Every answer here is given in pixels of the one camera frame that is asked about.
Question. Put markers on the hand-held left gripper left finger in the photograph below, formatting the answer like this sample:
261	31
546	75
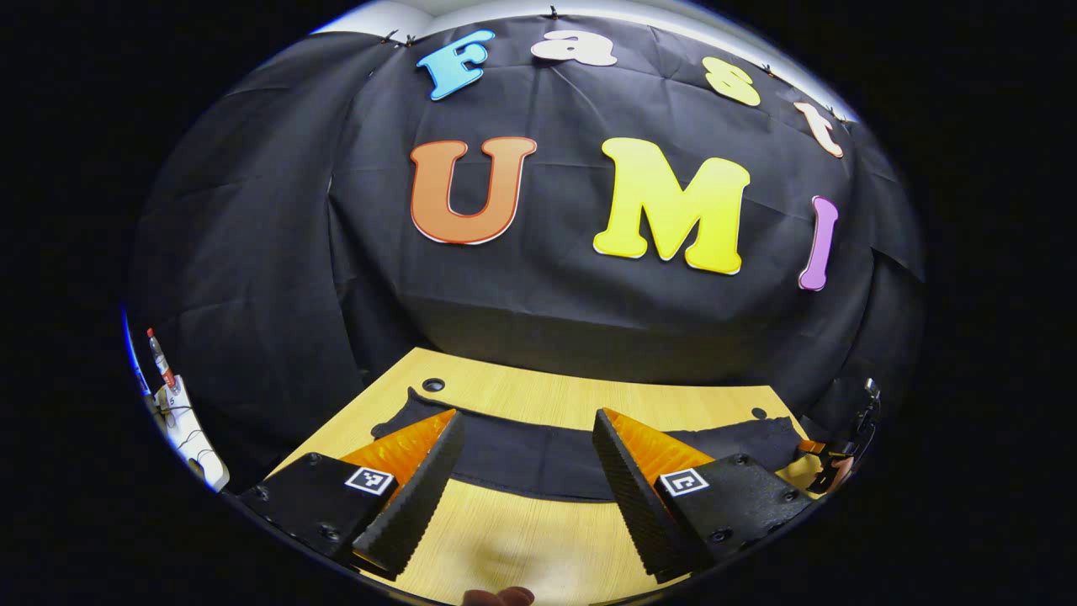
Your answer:
419	505

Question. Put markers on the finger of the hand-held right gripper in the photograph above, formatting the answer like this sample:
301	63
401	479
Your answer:
814	449

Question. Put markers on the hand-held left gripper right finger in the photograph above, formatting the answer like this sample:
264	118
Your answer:
639	505

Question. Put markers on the black jeans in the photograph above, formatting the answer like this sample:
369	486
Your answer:
530	459

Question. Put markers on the black backdrop cloth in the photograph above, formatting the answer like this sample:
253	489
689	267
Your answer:
547	311

